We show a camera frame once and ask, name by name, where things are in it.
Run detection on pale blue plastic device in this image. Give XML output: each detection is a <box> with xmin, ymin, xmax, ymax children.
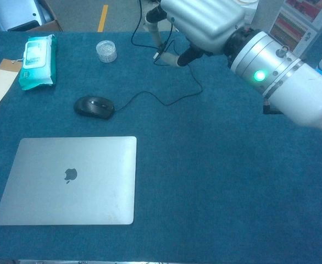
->
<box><xmin>0</xmin><ymin>0</ymin><xmax>54</xmax><ymax>31</ymax></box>

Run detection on black mouse cable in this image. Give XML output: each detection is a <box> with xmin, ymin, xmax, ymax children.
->
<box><xmin>113</xmin><ymin>0</ymin><xmax>203</xmax><ymax>112</ymax></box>

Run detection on cardboard box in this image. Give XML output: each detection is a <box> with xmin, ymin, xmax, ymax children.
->
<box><xmin>0</xmin><ymin>0</ymin><xmax>63</xmax><ymax>32</ymax></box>

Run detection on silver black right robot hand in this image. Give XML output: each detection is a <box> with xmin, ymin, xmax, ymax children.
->
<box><xmin>146</xmin><ymin>0</ymin><xmax>246</xmax><ymax>68</ymax></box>

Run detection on green wet wipes pack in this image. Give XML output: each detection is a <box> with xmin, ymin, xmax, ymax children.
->
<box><xmin>18</xmin><ymin>34</ymin><xmax>58</xmax><ymax>91</ymax></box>

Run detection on silver laptop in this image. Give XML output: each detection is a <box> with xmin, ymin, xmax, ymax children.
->
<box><xmin>0</xmin><ymin>136</ymin><xmax>137</xmax><ymax>226</ymax></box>

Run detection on clear round plastic container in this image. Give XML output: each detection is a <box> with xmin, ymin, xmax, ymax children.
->
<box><xmin>96</xmin><ymin>40</ymin><xmax>118</xmax><ymax>64</ymax></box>

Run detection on black computer mouse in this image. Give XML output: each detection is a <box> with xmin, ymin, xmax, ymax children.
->
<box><xmin>73</xmin><ymin>95</ymin><xmax>115</xmax><ymax>120</ymax></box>

